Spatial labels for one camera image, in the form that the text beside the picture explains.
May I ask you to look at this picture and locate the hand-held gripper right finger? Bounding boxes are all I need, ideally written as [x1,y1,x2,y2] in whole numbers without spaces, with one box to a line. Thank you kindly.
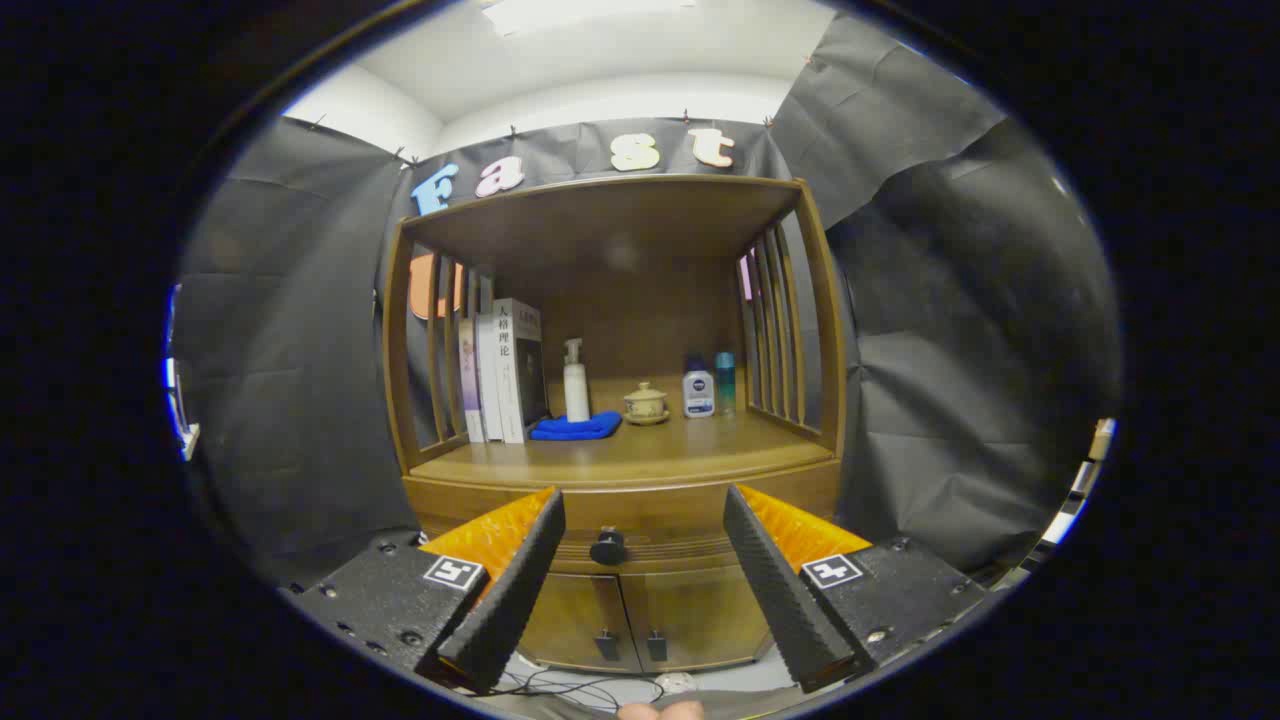
[722,484,991,694]

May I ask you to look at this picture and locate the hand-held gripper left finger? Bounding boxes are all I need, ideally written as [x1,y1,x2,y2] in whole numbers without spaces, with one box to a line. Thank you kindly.
[283,487,567,696]

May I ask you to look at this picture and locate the wooden drawer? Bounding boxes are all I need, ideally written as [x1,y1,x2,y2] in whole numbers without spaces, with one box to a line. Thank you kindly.
[403,460,844,579]

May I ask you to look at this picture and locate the wooden cabinet door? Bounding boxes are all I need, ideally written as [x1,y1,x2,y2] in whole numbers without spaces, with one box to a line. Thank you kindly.
[520,572,641,673]
[620,565,776,673]

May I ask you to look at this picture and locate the wooden countertop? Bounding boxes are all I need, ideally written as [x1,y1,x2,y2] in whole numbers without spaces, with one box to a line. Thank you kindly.
[410,375,836,488]

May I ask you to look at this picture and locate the wooden cabinet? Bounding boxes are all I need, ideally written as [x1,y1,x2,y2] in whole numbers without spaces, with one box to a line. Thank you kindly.
[382,175,849,676]

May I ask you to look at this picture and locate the blue folded cloth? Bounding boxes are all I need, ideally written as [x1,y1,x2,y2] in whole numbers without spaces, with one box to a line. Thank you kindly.
[529,411,623,442]

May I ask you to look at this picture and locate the thin pink book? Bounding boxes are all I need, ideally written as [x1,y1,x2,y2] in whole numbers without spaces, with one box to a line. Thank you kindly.
[458,318,487,444]

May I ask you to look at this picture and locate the white pump bottle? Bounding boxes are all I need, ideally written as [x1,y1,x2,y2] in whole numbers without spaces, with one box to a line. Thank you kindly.
[563,338,592,424]

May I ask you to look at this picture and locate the thin white book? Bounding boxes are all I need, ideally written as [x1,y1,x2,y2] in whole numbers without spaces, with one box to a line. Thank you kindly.
[476,312,506,443]

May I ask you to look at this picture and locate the thick white and black book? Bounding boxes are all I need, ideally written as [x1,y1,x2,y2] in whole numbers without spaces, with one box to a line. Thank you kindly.
[493,298,549,445]

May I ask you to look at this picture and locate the white lotion bottle blue cap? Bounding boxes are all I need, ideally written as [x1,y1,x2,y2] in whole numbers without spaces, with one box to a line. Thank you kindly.
[683,358,716,419]

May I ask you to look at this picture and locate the lidded ceramic teacup with saucer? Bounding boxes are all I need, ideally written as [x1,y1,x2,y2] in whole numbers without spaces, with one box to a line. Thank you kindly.
[623,382,670,427]

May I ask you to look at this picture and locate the pale slatted object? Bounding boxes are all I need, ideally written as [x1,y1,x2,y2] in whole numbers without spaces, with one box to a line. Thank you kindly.
[1040,418,1116,546]

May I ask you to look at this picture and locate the black backdrop cloth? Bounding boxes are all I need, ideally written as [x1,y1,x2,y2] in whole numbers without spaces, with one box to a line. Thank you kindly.
[175,15,1121,591]

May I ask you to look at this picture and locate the black cables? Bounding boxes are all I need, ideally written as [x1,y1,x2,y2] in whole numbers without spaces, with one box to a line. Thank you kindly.
[495,668,666,711]

